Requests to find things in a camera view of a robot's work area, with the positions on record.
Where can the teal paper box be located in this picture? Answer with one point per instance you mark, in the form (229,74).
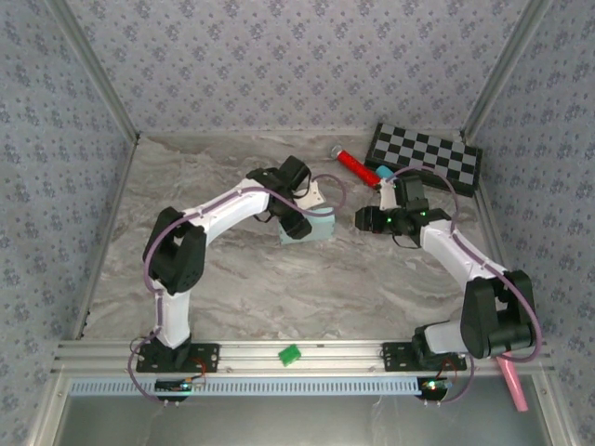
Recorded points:
(321,227)

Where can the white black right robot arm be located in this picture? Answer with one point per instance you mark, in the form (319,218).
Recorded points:
(455,251)

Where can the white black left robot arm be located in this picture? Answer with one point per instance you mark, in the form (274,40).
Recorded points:
(232,213)

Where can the cyan tube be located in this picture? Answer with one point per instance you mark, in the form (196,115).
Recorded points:
(384,172)

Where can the black grey chess board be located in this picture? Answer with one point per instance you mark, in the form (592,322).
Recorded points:
(427,155)

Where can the right circuit board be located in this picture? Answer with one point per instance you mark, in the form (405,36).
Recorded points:
(432,386)

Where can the circuit board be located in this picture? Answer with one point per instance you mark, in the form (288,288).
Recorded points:
(179,385)
(432,386)

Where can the green plastic block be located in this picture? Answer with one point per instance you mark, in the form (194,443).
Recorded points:
(289,355)

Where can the pink toy microphone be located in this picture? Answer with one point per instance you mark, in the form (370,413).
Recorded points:
(516,390)

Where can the grey metal panel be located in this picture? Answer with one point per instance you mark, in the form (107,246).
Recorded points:
(302,420)

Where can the left circuit board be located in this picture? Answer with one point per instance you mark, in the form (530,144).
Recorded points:
(179,385)

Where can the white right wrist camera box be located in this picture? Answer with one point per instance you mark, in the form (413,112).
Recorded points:
(387,197)

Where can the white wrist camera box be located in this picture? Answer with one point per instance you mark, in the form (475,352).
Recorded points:
(311,197)
(387,197)

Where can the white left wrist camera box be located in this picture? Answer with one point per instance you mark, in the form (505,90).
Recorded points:
(311,197)

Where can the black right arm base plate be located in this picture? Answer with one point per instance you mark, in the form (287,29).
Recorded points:
(395,358)

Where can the aluminium mounting rail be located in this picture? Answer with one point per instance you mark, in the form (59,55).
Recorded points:
(325,355)

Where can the aluminium frame post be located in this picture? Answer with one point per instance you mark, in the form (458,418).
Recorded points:
(100,74)
(504,74)

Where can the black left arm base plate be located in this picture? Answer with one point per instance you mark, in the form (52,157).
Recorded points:
(204,358)

